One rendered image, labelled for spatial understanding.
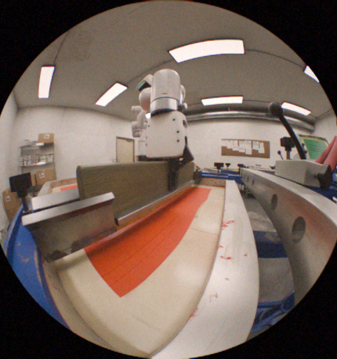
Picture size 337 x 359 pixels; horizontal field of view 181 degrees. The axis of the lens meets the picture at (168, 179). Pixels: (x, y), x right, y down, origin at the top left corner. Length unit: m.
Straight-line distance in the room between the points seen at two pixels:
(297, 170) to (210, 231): 0.17
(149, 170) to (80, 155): 3.78
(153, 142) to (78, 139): 3.80
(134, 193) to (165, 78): 0.25
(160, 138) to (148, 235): 0.18
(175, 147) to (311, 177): 0.24
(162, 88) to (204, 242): 0.30
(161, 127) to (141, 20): 1.92
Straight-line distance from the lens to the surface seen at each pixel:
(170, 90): 0.26
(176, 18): 2.01
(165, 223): 0.19
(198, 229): 0.18
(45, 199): 0.16
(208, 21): 2.06
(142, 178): 0.16
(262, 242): 0.26
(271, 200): 0.18
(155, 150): 0.23
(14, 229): 0.17
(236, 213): 0.17
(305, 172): 0.20
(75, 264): 0.16
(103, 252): 0.15
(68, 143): 3.90
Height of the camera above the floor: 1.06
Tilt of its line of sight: 10 degrees down
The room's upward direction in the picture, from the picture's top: straight up
